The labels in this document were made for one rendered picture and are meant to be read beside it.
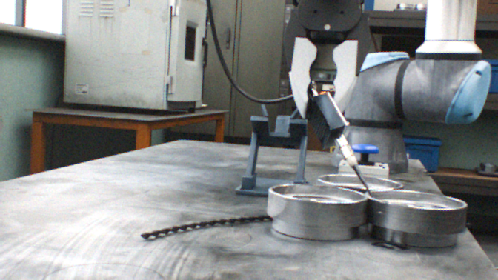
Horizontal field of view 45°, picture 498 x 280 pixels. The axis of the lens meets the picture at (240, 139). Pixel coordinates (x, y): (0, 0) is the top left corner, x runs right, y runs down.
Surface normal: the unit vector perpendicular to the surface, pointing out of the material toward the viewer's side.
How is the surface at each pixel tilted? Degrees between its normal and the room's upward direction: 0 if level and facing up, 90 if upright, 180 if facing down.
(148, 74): 90
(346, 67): 83
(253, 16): 90
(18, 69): 90
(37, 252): 0
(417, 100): 109
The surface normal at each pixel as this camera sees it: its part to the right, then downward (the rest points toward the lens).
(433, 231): 0.10, 0.09
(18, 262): 0.07, -0.99
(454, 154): -0.22, 0.07
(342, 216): 0.37, 0.11
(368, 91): -0.54, 0.07
